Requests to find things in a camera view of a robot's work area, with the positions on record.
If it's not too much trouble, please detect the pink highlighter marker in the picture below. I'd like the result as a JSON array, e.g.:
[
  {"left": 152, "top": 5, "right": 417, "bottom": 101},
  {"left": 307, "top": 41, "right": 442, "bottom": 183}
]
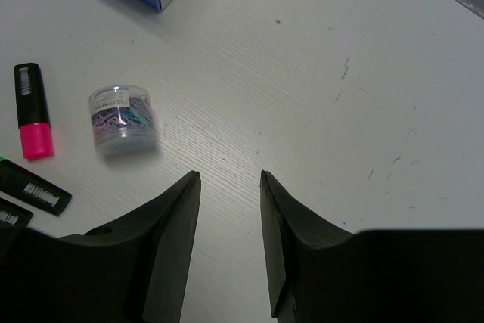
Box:
[{"left": 14, "top": 63, "right": 54, "bottom": 160}]

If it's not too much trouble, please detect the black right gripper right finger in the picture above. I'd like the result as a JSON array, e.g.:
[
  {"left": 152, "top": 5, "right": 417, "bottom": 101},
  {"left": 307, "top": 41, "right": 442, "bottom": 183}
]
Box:
[{"left": 260, "top": 171, "right": 363, "bottom": 322}]

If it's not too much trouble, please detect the orange highlighter marker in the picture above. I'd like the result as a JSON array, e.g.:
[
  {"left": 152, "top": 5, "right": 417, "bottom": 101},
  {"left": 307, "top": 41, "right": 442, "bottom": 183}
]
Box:
[{"left": 0, "top": 198, "right": 33, "bottom": 227}]

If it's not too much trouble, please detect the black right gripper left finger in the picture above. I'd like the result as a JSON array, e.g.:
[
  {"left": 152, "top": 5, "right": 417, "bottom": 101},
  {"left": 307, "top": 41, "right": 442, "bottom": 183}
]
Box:
[{"left": 56, "top": 171, "right": 201, "bottom": 322}]

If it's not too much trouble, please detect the green highlighter marker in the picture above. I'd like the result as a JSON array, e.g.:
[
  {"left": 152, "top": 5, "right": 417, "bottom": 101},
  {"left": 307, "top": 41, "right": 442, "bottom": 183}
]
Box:
[{"left": 1, "top": 158, "right": 73, "bottom": 216}]

